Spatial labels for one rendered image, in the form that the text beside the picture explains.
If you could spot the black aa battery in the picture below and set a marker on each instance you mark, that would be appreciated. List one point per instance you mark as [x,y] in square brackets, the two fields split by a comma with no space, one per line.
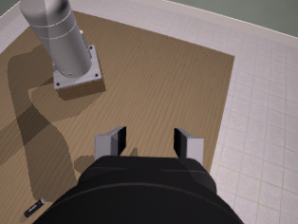
[34,207]

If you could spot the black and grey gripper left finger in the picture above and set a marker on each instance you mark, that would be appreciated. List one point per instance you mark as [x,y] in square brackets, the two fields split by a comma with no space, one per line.
[111,143]

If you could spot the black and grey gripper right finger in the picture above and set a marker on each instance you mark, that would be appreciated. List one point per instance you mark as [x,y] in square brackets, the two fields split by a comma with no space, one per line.
[187,146]

